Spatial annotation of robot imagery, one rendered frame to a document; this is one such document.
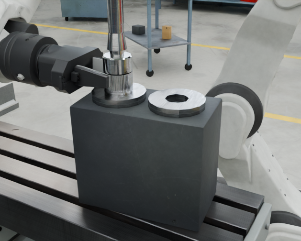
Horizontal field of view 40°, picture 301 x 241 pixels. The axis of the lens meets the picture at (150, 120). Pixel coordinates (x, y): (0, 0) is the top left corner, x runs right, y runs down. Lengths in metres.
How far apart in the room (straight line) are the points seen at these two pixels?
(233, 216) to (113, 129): 0.25
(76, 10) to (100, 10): 0.41
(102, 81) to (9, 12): 0.24
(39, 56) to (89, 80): 0.09
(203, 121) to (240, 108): 0.33
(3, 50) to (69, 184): 0.27
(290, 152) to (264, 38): 2.09
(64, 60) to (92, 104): 0.08
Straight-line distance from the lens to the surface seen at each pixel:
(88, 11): 7.05
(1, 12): 0.78
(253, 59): 0.92
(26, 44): 0.72
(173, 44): 4.30
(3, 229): 0.96
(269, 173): 1.03
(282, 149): 2.97
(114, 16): 0.63
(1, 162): 0.91
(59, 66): 0.66
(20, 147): 0.96
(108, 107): 0.64
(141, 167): 0.64
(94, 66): 0.71
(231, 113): 0.92
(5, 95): 1.16
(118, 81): 0.64
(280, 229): 1.06
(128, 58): 0.64
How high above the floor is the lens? 1.38
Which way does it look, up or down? 25 degrees down
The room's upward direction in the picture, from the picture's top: 1 degrees counter-clockwise
